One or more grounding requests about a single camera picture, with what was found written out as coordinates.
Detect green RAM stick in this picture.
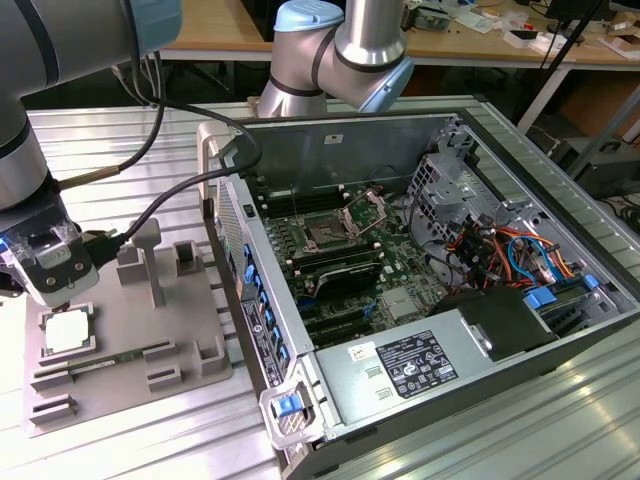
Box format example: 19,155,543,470
67,349,146,374

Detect orange and red wire bundle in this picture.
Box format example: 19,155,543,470
447,225,581,281

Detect thin cable with brass sleeve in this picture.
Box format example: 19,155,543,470
54,49,166,190

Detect installed black RAM stick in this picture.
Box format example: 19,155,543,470
288,242,377,263

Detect blue wire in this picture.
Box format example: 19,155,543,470
506,235,551,287

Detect white box on desk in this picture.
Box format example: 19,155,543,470
504,28,551,51

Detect CPU socket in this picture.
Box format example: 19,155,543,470
299,212,349,251

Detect black box under desk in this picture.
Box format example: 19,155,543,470
572,142,640,201

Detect silver chipset heatsink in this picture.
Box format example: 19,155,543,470
382,289,419,319

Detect silver power supply unit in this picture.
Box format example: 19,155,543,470
314,307,496,426

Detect black RAM slot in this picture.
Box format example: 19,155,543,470
258,184,346,204
262,195,347,215

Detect grey plastic parts rack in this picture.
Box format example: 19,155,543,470
19,217,236,439

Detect long wooden desk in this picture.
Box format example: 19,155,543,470
159,0,279,61

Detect wooden desk with white frame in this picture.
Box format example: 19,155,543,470
404,0,640,131

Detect black graphics card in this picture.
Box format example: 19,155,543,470
309,262,381,301

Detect thick black camera cable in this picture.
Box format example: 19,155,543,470
82,97,264,266

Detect green electronics box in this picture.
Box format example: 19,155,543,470
417,7,451,31

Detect white wrist camera with mount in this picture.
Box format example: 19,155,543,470
0,224,101,309

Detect green motherboard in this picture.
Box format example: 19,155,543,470
249,182,451,351

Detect open PC case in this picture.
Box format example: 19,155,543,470
196,94,640,480

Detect black expansion slot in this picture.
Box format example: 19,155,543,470
302,309,369,332
309,324,374,349

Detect blue case latch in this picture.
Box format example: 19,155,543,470
272,394,301,416

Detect silver metal drive cage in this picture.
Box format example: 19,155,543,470
407,114,506,251

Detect silver square CPU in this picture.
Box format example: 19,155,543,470
42,310,96,354

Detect blue disk carrier handle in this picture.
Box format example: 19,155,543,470
524,287,559,311

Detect metal socket cover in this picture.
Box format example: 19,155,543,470
339,187,389,236

